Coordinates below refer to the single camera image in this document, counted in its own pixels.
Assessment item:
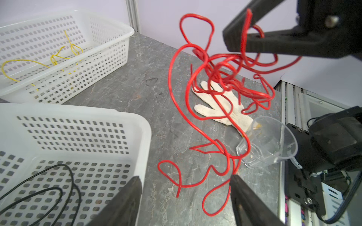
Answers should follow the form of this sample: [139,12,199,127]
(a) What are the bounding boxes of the yellow cable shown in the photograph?
[1,29,84,88]

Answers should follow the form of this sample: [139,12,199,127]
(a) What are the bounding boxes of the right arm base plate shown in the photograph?
[284,123,326,216]

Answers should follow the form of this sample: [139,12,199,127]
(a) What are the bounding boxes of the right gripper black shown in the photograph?
[222,0,362,58]

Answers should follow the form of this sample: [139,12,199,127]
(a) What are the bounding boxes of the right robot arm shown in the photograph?
[222,1,362,172]

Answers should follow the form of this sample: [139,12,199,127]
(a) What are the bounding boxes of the white basket back right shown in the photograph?
[1,10,134,104]

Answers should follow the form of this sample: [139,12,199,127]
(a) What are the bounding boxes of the white basket centre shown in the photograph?
[1,103,151,226]

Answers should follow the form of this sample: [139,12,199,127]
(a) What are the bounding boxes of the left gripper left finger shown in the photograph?
[88,176,142,226]

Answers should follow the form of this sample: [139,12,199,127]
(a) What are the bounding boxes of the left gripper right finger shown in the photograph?
[230,175,284,226]

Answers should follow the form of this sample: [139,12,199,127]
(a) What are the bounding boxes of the red cable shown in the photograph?
[157,8,303,217]

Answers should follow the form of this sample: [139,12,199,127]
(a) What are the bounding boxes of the black cable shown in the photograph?
[0,163,83,226]

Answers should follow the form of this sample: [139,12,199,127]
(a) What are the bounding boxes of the white work glove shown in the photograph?
[193,90,260,132]

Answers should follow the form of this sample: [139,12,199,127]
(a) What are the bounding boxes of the aluminium frame rails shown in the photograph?
[278,82,362,226]

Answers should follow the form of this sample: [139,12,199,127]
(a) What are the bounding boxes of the clear plastic cup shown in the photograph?
[236,116,298,169]

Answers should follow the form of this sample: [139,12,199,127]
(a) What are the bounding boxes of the white basket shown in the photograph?
[1,10,134,104]
[1,103,151,226]

